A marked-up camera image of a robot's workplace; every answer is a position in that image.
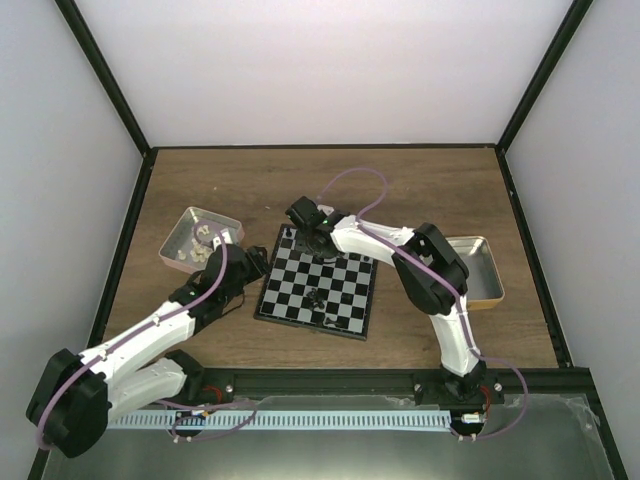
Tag black white chess board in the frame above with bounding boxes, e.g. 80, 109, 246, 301
254, 224, 378, 341

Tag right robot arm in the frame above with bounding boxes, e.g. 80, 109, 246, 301
285, 196, 486, 403

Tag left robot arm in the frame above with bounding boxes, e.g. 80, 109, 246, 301
26, 244, 269, 458

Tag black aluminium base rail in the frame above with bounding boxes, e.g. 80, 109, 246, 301
194, 367, 591, 406

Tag white chess pieces in tin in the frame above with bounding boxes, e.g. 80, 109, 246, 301
177, 224, 213, 267

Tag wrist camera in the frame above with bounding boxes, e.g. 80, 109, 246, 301
210, 229, 233, 251
317, 204, 334, 215

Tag pile of black chess pieces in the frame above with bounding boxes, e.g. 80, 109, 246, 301
303, 288, 350, 330

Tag pink metal tin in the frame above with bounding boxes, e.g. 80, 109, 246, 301
159, 206, 244, 274

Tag black enclosure frame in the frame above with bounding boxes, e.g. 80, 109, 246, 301
56, 1, 627, 479

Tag yellow metal tin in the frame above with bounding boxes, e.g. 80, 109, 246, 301
447, 236, 504, 310

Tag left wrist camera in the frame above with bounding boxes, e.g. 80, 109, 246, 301
210, 229, 233, 251

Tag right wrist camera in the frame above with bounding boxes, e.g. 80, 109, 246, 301
317, 204, 334, 215

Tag light blue slotted cable duct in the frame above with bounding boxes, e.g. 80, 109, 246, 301
109, 410, 451, 432

